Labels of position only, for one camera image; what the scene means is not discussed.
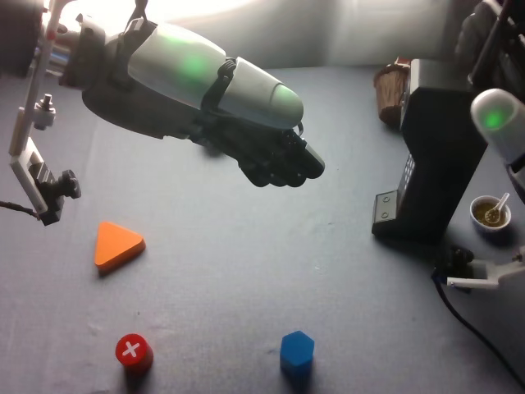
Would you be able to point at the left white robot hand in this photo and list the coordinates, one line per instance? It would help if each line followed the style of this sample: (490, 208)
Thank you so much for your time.
(184, 70)

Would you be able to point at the black walkie-talkie radio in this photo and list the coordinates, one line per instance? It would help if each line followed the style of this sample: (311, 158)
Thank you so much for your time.
(443, 156)

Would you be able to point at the white curtain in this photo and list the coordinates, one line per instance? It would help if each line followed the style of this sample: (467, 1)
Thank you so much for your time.
(307, 28)

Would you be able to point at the orange triangle block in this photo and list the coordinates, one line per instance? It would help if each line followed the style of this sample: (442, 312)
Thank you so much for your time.
(117, 246)

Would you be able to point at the grey table cloth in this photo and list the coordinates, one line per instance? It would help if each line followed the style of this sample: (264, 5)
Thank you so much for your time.
(246, 267)

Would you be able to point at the brown toy cake roll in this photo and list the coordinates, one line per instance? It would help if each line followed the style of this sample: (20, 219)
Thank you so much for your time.
(389, 94)

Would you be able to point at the red cylinder block white cross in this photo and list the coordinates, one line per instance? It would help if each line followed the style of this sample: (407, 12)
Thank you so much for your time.
(132, 353)

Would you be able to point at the blue hexagon block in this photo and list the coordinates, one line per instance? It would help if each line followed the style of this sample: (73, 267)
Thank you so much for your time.
(297, 351)

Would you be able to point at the small bowl of green soup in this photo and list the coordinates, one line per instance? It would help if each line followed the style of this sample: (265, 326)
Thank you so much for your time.
(490, 215)

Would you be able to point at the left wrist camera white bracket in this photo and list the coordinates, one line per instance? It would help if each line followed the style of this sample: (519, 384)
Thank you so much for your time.
(28, 164)

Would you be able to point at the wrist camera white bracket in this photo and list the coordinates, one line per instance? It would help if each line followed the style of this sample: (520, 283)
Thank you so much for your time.
(471, 271)
(28, 164)

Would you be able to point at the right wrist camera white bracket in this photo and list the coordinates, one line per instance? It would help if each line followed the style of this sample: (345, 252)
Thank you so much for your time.
(471, 271)

